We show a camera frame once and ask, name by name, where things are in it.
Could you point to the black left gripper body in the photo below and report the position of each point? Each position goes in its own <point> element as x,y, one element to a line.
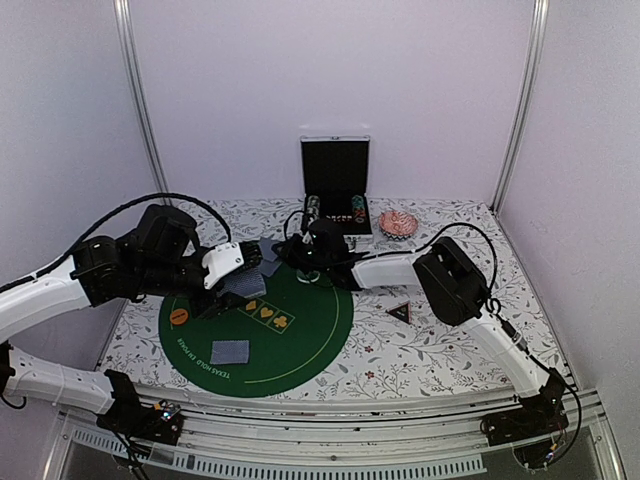
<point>159,278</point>

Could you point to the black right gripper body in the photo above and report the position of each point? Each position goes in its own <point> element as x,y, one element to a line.
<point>303,260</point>

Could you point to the orange big blind button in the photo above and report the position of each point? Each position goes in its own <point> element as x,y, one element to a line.
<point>179,317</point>

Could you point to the blue playing card deck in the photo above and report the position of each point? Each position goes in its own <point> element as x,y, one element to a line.
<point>247,284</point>

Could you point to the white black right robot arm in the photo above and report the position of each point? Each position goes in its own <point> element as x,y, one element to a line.
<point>457,293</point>

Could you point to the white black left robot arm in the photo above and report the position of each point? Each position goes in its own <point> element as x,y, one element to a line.
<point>53,294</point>

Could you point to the clear dealer button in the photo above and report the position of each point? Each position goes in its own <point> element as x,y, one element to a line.
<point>307,277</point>

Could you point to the red dice row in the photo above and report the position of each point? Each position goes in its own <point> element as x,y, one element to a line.
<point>340,218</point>

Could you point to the left poker chip row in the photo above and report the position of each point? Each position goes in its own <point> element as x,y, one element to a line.
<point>312,208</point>

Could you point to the poker chip row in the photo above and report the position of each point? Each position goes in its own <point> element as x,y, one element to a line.
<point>358,209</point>
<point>312,208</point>

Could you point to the right poker chip row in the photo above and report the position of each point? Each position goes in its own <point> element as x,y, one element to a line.
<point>358,209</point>

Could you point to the green round poker mat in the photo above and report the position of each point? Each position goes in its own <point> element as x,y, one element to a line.
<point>295,331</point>

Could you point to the red blue patterned bowl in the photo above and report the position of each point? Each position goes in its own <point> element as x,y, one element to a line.
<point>397,225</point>

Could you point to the aluminium poker chip case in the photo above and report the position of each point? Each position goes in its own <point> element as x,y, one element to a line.
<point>335,168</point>

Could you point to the triangular all in marker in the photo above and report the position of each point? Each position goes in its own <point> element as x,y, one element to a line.
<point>401,312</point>

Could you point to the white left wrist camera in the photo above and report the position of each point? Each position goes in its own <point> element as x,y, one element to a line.
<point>221,261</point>

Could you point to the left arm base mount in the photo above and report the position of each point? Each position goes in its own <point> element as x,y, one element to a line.
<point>160,423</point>

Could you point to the front aluminium rail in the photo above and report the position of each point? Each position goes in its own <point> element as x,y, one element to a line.
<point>410,438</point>

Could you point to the left aluminium frame post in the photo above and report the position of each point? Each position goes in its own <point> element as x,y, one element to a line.
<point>124,25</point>

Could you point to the aluminium frame post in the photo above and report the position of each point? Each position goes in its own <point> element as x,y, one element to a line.
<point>124,25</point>
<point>531,66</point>

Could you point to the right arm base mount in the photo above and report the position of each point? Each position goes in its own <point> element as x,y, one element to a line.
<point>542,414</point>

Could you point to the right aluminium frame post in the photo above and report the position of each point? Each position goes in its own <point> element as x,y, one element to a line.
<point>531,66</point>

